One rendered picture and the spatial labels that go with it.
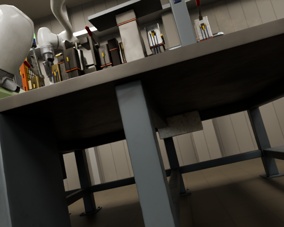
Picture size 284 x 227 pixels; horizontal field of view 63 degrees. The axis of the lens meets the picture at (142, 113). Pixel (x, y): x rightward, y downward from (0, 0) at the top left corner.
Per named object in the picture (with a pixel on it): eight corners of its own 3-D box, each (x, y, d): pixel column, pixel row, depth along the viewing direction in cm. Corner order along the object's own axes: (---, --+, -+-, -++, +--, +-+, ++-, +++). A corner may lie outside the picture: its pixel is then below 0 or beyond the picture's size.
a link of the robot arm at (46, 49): (56, 48, 171) (57, 56, 170) (45, 52, 173) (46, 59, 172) (48, 44, 162) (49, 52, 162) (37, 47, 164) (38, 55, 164)
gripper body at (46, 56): (48, 52, 162) (51, 64, 161) (56, 56, 170) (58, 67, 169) (39, 55, 164) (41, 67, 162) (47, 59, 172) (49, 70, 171)
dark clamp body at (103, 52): (127, 110, 132) (113, 48, 138) (120, 108, 121) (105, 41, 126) (115, 113, 134) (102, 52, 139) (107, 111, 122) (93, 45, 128)
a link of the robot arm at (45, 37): (40, 44, 160) (59, 45, 168) (37, 24, 163) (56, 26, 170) (38, 51, 169) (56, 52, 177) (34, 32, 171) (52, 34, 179)
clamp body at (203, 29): (224, 84, 124) (207, 23, 129) (227, 79, 112) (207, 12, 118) (211, 88, 125) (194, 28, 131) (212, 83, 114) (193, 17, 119)
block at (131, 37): (157, 96, 114) (137, 15, 121) (154, 93, 107) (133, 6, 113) (138, 101, 117) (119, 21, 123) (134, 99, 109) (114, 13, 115)
